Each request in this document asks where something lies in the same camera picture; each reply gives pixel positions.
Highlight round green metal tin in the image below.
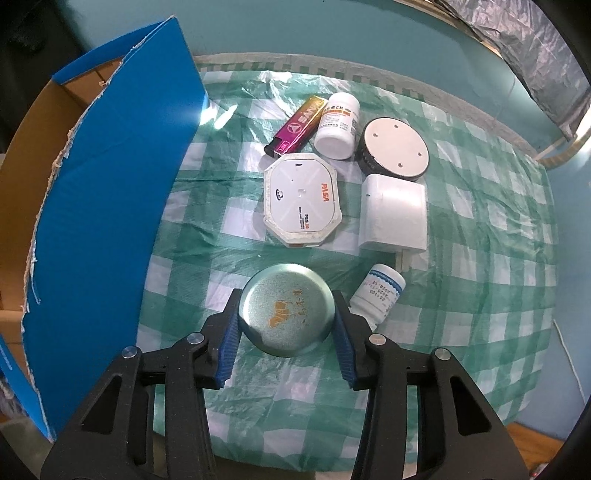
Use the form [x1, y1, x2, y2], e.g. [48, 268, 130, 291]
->
[238, 262, 335, 357]

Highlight small white pill bottle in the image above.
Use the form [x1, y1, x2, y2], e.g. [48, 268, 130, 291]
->
[348, 263, 407, 330]

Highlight white pill bottle orange label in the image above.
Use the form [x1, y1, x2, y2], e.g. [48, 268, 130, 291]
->
[314, 92, 362, 161]

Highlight white octagonal plastic box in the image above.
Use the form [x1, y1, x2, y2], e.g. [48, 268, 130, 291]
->
[263, 154, 343, 249]

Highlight blue cardboard box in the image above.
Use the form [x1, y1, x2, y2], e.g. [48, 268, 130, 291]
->
[0, 16, 208, 444]

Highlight white power adapter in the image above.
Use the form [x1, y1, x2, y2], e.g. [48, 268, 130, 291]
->
[359, 174, 428, 273]

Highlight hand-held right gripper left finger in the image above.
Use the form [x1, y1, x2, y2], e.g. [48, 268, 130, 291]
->
[41, 288, 243, 480]

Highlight black round puck white face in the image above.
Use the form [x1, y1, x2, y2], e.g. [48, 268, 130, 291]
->
[356, 117, 430, 182]

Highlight green checkered plastic tablecloth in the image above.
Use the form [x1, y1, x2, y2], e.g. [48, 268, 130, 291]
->
[136, 53, 561, 472]

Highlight silver foil sheet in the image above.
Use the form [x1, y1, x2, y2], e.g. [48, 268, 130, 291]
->
[434, 0, 591, 158]

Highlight pink and gold lighter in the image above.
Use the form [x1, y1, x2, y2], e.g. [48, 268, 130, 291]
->
[264, 95, 328, 158]

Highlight white cable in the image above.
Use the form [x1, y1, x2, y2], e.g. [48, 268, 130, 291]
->
[551, 318, 585, 416]

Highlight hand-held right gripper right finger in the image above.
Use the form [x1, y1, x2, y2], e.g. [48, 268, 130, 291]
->
[331, 290, 529, 480]

